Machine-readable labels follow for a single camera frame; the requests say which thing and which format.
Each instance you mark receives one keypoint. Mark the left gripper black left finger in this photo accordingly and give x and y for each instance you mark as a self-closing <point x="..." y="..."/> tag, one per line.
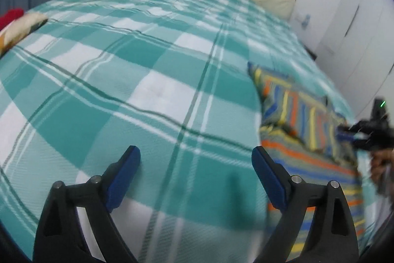
<point x="59" y="236"/>

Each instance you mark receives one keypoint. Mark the multicolour striped knit sweater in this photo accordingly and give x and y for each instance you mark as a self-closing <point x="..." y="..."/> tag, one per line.
<point x="298" y="131"/>

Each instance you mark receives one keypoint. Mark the person's right hand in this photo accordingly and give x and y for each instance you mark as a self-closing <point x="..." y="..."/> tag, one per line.
<point x="379" y="160"/>

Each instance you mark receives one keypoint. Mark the white wardrobe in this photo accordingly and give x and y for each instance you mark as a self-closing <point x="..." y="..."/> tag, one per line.
<point x="356" y="52"/>

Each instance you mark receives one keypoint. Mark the teal white plaid bedspread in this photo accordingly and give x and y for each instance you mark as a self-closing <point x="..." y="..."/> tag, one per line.
<point x="170" y="77"/>

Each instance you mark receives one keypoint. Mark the red and cream folded cloth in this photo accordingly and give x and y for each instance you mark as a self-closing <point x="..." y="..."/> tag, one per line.
<point x="19" y="28"/>

